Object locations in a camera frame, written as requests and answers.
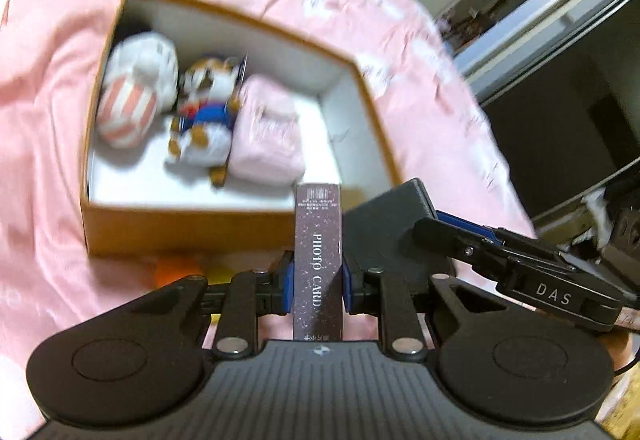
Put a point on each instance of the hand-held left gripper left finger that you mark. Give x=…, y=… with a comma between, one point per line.
x=286, y=286

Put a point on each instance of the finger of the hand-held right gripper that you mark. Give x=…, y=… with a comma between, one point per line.
x=460, y=221
x=465, y=247

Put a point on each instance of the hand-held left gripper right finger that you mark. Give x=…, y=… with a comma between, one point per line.
x=350, y=289

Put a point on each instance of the illustrated card box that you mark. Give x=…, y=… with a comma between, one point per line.
x=317, y=260

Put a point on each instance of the dark grey box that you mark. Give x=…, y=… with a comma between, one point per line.
x=385, y=235

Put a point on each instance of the orange cardboard box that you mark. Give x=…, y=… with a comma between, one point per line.
x=190, y=232

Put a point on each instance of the pink fabric pouch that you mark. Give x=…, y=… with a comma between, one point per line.
x=267, y=134

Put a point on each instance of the white fluffy item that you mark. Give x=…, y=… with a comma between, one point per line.
x=599, y=210

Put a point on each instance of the orange crochet toy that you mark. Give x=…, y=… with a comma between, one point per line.
x=172, y=272

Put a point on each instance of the grey sliding wardrobe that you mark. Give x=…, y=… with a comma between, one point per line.
x=550, y=69

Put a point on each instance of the brown white animal plush toy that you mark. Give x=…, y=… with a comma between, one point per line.
x=207, y=119

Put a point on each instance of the white pink striped plush toy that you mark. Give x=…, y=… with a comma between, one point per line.
x=132, y=94

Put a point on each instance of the pink printed blanket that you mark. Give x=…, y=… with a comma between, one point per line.
x=45, y=94

